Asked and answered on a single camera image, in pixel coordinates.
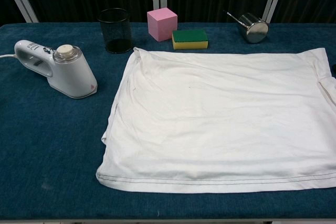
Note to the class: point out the white handheld steam iron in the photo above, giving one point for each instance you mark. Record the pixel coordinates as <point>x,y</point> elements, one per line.
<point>68,77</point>

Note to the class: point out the white shirt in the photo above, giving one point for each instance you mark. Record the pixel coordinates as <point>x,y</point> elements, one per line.
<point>215,119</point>

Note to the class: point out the green and yellow sponge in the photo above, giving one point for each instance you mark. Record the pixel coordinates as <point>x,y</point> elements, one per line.
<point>190,39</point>

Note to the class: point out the pink cube block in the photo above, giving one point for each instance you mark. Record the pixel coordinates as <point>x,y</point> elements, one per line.
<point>160,26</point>

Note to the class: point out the black mesh pen cup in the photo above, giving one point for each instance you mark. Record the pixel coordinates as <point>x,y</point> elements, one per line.
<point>115,32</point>

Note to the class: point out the blue table cloth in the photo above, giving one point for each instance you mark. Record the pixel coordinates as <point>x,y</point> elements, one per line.
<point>52,142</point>

